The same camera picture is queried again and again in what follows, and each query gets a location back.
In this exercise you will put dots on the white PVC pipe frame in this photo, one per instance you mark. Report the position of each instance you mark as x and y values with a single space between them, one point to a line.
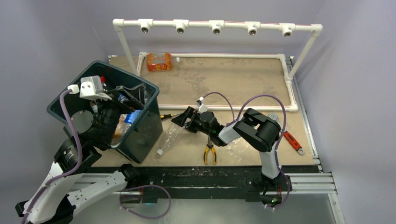
216 26

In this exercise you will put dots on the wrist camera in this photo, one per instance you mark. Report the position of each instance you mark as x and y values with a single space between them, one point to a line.
90 88
202 107

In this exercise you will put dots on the yellow black tool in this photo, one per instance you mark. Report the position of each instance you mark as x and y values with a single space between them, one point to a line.
168 116

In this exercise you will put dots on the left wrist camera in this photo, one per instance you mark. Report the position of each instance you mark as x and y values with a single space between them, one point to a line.
90 88

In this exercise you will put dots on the red handled adjustable wrench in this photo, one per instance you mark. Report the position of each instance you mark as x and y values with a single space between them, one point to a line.
291 139

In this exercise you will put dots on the blue label bottle back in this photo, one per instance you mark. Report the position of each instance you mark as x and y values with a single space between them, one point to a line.
134 117

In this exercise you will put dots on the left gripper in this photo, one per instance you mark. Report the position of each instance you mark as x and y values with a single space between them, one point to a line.
137 94

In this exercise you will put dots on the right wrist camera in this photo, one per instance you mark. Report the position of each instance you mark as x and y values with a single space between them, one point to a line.
202 107

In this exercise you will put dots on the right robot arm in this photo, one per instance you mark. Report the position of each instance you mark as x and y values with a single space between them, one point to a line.
258 130

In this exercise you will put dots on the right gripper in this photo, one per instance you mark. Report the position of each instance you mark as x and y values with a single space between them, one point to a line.
181 119

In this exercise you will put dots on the yellow handled pliers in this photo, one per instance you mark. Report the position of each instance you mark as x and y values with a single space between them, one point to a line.
209 151

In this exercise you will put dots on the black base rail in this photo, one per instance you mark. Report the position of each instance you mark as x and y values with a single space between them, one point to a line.
223 182

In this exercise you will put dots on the large crushed orange label bottle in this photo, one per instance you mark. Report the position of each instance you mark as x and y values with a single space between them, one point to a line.
157 62

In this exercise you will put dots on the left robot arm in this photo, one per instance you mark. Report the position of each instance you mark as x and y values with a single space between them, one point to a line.
55 203

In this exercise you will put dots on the clear bottle white cap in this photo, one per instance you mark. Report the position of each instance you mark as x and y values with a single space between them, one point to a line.
169 138

